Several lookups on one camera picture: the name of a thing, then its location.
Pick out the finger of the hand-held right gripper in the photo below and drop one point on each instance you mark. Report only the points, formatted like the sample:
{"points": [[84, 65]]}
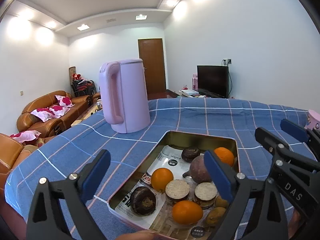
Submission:
{"points": [[272, 140], [293, 127]]}

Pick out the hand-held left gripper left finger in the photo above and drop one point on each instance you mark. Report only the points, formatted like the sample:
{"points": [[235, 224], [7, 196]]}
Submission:
{"points": [[96, 176]]}

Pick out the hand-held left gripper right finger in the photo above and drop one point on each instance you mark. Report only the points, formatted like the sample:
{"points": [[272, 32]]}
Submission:
{"points": [[220, 177]]}

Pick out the orange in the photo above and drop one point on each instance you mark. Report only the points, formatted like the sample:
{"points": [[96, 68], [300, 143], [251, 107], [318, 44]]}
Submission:
{"points": [[187, 212], [162, 180], [225, 156]]}

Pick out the smooth purple passion fruit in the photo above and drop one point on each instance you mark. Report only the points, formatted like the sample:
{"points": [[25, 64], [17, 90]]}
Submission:
{"points": [[198, 170]]}

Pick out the brown kiwi fruit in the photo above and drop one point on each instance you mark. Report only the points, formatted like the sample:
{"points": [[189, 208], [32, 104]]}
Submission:
{"points": [[212, 217], [221, 201]]}

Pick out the dark wrinkled passion fruit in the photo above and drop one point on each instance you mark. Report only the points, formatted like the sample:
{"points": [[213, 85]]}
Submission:
{"points": [[190, 153], [143, 201]]}

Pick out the pink tin box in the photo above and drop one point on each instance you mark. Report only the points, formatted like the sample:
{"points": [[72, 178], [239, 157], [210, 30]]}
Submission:
{"points": [[200, 140]]}

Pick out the person's right hand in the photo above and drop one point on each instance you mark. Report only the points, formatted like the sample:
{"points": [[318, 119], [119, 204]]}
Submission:
{"points": [[297, 220]]}

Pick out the person's left hand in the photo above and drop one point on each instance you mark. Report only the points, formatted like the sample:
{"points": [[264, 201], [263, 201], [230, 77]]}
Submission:
{"points": [[136, 235]]}

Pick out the pink cartoon print cup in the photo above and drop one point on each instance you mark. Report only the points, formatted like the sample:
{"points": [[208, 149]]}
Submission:
{"points": [[314, 120]]}

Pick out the blue checked tablecloth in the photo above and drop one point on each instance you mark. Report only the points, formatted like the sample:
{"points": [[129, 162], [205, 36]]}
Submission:
{"points": [[75, 155]]}

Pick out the printed paper leaflet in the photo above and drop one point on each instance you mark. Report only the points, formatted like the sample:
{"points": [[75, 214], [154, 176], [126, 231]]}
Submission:
{"points": [[165, 160]]}

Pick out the wooden coffee table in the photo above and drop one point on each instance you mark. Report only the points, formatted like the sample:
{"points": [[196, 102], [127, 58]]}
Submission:
{"points": [[85, 116]]}

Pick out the pink floral pillow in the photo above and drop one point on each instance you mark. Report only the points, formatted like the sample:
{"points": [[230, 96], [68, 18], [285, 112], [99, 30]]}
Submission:
{"points": [[60, 110], [25, 135], [42, 113], [65, 101]]}

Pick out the brown leather corner sofa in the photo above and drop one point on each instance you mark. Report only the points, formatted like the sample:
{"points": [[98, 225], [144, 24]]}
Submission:
{"points": [[96, 98]]}

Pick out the black flat television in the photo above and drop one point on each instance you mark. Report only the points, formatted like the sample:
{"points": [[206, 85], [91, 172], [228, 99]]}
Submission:
{"points": [[212, 80]]}

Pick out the long brown leather sofa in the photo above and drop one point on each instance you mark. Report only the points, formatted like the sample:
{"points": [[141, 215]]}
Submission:
{"points": [[27, 122]]}

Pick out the stack of black chairs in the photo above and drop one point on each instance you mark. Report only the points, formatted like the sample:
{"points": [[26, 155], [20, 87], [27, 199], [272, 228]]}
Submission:
{"points": [[82, 87]]}

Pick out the white tv stand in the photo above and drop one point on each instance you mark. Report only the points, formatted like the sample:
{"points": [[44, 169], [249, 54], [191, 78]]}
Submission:
{"points": [[187, 93]]}

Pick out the brown leather armchair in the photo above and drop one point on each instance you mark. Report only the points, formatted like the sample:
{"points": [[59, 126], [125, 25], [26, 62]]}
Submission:
{"points": [[10, 150]]}

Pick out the pink electric kettle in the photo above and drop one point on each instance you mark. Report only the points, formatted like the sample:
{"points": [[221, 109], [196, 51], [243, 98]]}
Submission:
{"points": [[130, 92]]}

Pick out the small red white toy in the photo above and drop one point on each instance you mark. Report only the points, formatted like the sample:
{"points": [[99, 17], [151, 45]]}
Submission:
{"points": [[185, 88]]}

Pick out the pink cardboard box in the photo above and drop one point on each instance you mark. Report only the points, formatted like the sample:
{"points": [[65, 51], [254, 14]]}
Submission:
{"points": [[194, 81]]}

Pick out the brown wooden door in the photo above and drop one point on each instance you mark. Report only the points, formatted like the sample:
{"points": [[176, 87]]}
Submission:
{"points": [[152, 65]]}

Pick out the square ceiling light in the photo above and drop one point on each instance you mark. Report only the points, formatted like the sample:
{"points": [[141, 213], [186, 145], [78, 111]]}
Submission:
{"points": [[83, 27], [140, 17]]}

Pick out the ceiling air vent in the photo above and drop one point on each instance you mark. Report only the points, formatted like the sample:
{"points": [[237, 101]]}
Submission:
{"points": [[111, 20]]}

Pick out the white wall socket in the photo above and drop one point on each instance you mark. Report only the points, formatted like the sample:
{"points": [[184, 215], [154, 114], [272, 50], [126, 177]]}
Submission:
{"points": [[227, 61]]}

